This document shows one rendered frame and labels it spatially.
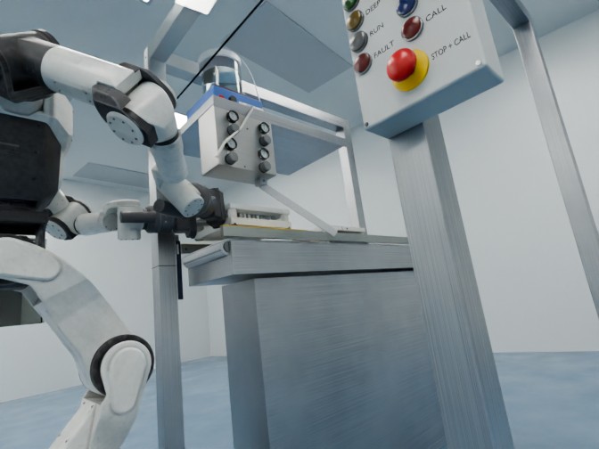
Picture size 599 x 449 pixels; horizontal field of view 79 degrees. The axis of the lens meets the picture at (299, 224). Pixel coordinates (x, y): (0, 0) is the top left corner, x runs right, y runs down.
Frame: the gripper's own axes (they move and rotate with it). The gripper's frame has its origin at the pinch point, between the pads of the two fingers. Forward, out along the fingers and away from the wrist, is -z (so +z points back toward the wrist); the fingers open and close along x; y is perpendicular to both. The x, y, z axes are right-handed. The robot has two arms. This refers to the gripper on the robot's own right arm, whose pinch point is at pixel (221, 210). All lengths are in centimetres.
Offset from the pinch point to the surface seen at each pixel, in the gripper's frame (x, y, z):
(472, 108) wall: -141, 157, -294
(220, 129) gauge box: -21.9, 7.3, 9.7
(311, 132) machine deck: -30.2, 28.6, -24.3
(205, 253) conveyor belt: 13.3, -5.3, 3.0
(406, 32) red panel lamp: 0, 57, 59
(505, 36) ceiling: -183, 188, -247
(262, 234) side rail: 9.7, 11.6, -3.4
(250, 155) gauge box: -15.4, 12.6, 1.1
